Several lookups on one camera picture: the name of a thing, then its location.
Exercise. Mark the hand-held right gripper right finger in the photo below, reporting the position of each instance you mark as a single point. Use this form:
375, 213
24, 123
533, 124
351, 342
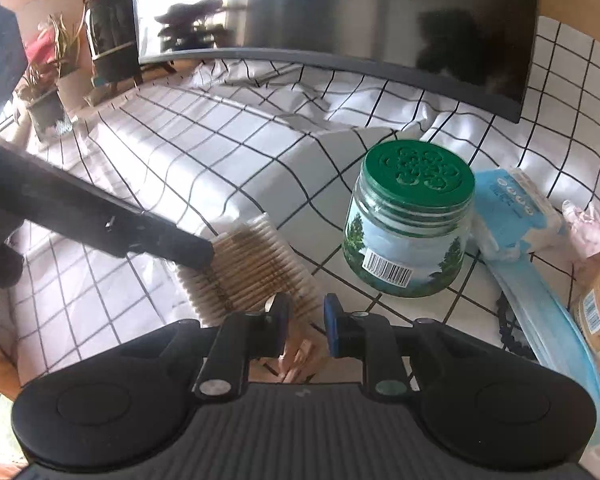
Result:
332, 325

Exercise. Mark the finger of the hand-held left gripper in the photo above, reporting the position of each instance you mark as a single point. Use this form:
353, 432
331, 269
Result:
130, 227

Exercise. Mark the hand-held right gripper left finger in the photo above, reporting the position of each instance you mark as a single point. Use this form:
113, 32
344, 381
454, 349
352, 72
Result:
279, 330

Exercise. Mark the bundle of cotton swabs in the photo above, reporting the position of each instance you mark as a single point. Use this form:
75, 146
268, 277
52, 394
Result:
260, 260

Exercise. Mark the blue cotton pad packet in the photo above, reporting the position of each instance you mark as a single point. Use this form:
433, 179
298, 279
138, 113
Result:
510, 210

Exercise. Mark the blue face mask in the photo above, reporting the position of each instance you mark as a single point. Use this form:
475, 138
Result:
545, 320

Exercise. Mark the green potted plant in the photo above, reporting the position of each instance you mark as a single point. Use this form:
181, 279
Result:
45, 105

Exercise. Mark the white black checkered tablecloth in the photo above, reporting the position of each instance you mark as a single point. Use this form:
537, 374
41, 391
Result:
180, 160

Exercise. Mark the green lid glass jar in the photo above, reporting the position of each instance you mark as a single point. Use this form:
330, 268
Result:
405, 240

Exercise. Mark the black computer monitor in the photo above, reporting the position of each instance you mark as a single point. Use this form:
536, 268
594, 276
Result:
330, 10

